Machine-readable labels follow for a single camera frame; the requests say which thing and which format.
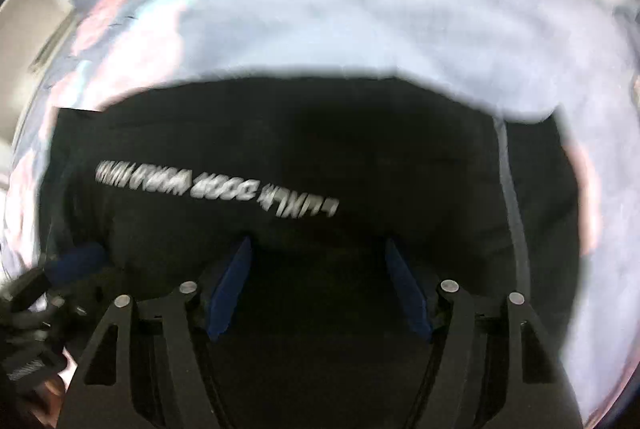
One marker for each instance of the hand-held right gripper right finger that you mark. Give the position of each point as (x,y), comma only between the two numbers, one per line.
(410,291)

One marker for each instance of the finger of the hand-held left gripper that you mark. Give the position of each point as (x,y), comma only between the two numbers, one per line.
(80,261)

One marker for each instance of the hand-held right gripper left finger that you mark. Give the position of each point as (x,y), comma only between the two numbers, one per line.
(227,294)

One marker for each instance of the black hooded jacket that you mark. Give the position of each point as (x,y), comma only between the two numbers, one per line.
(310,149)

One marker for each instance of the grey floral blanket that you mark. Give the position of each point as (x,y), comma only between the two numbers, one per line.
(400,9)

